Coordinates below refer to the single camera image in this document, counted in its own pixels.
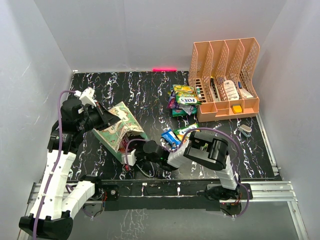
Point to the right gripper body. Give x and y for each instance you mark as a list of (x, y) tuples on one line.
[(140, 155)]

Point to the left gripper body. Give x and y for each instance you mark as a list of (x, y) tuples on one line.
[(92, 119)]

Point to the green paper bag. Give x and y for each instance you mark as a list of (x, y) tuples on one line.
[(112, 136)]

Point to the blue snack packet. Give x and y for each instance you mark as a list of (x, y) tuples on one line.
[(171, 138)]

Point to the yellow green Fox's packet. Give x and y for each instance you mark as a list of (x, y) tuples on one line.
[(182, 131)]

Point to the purple snack packet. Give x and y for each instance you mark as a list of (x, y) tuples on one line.
[(173, 104)]

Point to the teal Fox's candy bag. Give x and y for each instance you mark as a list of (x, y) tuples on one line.
[(181, 112)]

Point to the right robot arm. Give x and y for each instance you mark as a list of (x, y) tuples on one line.
[(202, 148)]

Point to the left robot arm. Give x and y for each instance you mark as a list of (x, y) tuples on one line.
[(52, 214)]

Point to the red light strip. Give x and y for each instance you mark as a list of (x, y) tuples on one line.
[(164, 69)]

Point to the black yellow marker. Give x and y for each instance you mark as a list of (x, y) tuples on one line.
[(214, 90)]

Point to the yellow object in organizer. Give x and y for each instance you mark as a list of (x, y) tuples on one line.
[(237, 109)]

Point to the grey white clip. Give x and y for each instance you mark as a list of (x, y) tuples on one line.
[(245, 130)]

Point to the white label bottle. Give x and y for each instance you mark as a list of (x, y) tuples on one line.
[(231, 90)]

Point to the orange file organizer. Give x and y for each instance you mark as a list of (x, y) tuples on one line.
[(230, 59)]

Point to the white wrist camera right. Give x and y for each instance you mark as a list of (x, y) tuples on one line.
[(129, 159)]

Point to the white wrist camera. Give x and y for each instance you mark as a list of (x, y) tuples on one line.
[(129, 159), (86, 97)]

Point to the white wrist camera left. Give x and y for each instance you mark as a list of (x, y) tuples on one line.
[(86, 97)]

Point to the aluminium frame rail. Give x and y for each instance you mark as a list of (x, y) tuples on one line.
[(171, 206)]

